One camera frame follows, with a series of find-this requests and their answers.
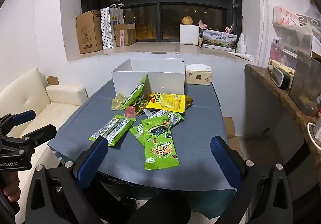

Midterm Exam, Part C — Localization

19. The tissue pack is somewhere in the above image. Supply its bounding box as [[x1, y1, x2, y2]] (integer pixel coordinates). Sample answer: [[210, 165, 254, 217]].
[[185, 63, 212, 86]]

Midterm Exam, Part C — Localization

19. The small open cardboard box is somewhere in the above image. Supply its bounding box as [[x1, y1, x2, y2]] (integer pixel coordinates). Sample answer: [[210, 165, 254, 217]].
[[113, 23, 137, 47]]

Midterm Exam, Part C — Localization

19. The cream cushion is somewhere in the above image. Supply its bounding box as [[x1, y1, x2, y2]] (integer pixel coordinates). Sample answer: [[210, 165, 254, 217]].
[[0, 67, 89, 179]]

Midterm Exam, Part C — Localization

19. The pink floral bag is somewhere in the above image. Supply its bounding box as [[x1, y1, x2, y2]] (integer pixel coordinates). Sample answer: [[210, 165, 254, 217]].
[[272, 5, 301, 26]]

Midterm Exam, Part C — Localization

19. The white plastic bottle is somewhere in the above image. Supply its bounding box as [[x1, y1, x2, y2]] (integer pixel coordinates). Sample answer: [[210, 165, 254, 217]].
[[236, 33, 247, 54]]

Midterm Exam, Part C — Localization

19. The cream printed box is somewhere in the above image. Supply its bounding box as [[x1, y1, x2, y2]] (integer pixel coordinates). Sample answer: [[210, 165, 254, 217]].
[[267, 59, 295, 89]]

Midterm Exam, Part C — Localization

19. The brown side counter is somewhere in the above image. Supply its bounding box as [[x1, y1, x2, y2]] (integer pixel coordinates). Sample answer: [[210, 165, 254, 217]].
[[244, 64, 321, 164]]

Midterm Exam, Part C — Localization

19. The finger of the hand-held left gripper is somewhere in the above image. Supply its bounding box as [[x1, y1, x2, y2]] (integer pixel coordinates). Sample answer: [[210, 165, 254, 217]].
[[0, 124, 57, 154], [0, 110, 36, 137]]

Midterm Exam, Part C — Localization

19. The rolled white paper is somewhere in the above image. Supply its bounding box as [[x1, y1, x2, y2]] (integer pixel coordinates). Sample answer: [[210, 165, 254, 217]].
[[228, 52, 253, 62]]

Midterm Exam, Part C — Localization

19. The person's left hand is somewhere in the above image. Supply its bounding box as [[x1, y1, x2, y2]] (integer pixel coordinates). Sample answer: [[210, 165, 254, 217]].
[[2, 171, 21, 201]]

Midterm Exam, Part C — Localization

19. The yellow snack packet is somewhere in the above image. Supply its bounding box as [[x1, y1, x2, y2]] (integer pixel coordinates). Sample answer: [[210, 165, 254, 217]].
[[146, 92, 193, 113]]

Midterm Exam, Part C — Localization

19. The wide green snack packet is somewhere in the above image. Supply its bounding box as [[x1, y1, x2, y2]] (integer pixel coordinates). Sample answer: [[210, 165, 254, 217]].
[[89, 114, 137, 147]]

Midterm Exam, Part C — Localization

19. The pink bottle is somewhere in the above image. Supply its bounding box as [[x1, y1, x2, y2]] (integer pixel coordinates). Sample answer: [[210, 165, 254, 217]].
[[270, 41, 282, 61]]

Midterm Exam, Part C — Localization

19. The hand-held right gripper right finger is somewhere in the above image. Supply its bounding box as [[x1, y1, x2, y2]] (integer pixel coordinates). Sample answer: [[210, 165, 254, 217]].
[[210, 136, 296, 224]]

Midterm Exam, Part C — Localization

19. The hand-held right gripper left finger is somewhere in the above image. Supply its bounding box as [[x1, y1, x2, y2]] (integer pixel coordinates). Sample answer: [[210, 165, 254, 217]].
[[25, 136, 137, 224]]

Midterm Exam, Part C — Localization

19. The printed landscape carton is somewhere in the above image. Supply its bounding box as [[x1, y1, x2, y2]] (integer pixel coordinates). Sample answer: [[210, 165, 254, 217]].
[[202, 29, 237, 52]]

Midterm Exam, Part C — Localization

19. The pile of gold wrapped candies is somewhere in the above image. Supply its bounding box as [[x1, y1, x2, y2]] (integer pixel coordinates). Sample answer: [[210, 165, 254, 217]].
[[134, 100, 151, 115]]

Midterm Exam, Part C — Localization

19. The clear plastic container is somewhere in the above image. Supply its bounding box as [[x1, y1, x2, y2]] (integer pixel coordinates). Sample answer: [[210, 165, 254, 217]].
[[290, 51, 321, 117]]

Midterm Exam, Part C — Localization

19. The dark window frame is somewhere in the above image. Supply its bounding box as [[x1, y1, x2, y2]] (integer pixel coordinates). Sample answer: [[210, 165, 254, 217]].
[[81, 0, 243, 43]]

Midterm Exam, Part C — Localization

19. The white foam box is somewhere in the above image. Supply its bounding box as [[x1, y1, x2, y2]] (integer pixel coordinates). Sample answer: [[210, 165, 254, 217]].
[[180, 24, 200, 45]]

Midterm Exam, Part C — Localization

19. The long green seaweed packet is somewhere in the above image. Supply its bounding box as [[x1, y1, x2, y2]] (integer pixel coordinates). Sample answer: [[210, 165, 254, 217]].
[[141, 118, 180, 171]]

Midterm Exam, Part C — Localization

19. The white cable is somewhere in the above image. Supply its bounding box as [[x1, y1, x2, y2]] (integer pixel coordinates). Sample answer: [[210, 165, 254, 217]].
[[307, 122, 321, 150]]

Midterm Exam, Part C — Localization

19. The white wall rack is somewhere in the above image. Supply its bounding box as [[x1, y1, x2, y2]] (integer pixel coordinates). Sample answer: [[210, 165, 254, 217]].
[[272, 13, 321, 59]]

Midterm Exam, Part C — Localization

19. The white framed desk clock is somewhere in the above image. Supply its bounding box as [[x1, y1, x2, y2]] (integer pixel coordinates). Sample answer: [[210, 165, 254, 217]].
[[270, 66, 291, 90]]

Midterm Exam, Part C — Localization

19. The dotted white paper bag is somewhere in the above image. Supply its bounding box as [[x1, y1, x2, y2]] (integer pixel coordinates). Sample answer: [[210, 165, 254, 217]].
[[101, 3, 124, 50]]

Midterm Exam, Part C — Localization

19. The tall cardboard box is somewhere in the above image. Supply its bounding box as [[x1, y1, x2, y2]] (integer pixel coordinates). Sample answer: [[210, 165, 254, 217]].
[[76, 10, 104, 54]]

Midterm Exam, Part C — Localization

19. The flat cardboard sheet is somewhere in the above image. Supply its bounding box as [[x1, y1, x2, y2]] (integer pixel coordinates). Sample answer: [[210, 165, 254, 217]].
[[223, 117, 249, 159]]

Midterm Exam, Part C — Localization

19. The green snack packet white label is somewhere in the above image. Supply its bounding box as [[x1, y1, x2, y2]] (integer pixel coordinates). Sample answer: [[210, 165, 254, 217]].
[[122, 74, 149, 111]]

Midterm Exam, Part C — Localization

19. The small green snack packet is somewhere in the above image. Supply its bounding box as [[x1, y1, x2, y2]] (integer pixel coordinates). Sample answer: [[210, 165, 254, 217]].
[[130, 124, 146, 148]]

